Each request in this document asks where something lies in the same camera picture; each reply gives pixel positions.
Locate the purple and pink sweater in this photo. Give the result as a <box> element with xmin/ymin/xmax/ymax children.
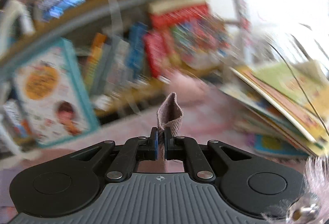
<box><xmin>157</xmin><ymin>92</ymin><xmax>183</xmax><ymax>160</ymax></box>

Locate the pink checkered table mat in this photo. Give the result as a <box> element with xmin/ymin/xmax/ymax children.
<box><xmin>0</xmin><ymin>85</ymin><xmax>309</xmax><ymax>214</ymax></box>

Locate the pink plush toy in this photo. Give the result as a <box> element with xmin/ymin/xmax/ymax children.
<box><xmin>165</xmin><ymin>70</ymin><xmax>210</xmax><ymax>106</ymax></box>

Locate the teal children's picture book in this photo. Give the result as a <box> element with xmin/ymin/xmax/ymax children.
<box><xmin>13</xmin><ymin>38</ymin><xmax>100</xmax><ymax>147</ymax></box>

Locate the red thick book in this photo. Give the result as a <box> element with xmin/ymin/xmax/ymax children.
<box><xmin>149</xmin><ymin>4</ymin><xmax>209</xmax><ymax>29</ymax></box>

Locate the smartphone with lit screen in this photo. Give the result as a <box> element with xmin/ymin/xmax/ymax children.
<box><xmin>38</xmin><ymin>0</ymin><xmax>85</xmax><ymax>22</ymax></box>

